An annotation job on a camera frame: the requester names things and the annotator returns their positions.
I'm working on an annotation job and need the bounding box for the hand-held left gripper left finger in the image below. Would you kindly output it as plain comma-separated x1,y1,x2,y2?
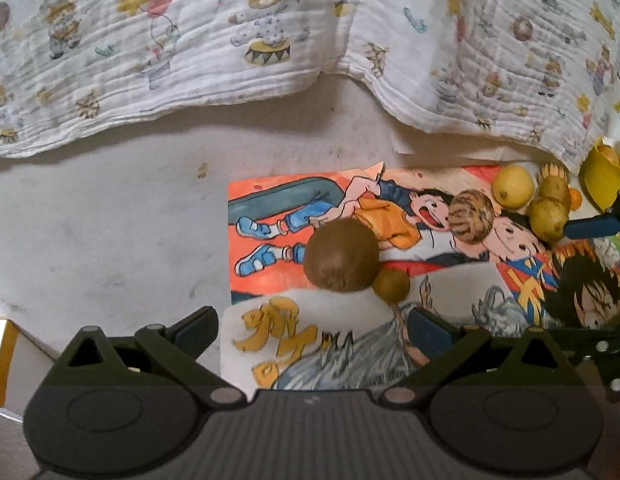
37,306,246,408

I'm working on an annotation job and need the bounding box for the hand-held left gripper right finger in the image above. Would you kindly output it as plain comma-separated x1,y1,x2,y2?
380,307,591,407

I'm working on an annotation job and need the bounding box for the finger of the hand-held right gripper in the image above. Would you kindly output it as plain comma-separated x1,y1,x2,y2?
562,202,620,241
545,327,620,406

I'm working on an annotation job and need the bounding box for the yellow green speckled fruit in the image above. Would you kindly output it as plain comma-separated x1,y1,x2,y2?
527,196,571,243
538,175,572,207

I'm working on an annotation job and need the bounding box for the large yellow round fruit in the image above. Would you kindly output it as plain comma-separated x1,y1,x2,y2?
491,165,536,210

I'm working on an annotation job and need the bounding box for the striped brown round fruit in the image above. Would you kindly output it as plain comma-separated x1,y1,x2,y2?
537,161,568,181
448,189,496,245

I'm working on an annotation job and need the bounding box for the yellow plastic bowl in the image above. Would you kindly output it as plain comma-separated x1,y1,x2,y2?
578,141,620,213

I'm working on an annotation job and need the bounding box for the small olive green fruit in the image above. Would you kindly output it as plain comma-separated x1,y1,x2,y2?
372,268,411,305

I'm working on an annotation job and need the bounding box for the cartoon printed cloth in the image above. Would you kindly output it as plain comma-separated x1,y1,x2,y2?
222,162,620,391

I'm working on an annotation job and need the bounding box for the white board with yellow edge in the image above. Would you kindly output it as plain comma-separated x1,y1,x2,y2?
0,317,58,411

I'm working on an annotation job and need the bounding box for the white bear printed blanket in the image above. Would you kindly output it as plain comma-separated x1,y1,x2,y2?
0,0,620,176

